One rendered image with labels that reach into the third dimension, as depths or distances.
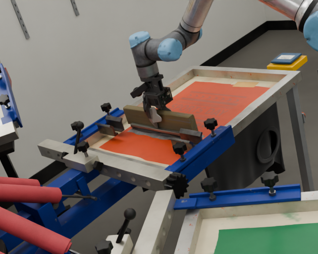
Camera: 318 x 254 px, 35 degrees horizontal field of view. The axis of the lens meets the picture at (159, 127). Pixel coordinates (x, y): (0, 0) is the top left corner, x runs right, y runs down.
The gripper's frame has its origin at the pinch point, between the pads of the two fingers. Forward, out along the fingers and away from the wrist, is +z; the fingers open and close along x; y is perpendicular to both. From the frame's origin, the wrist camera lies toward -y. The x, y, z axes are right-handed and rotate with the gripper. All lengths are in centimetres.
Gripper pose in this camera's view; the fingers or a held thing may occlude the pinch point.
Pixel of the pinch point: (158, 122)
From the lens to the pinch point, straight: 188.4
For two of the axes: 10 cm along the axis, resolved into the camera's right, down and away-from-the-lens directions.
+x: 6.6, -4.8, 5.8
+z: 2.5, 8.7, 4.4
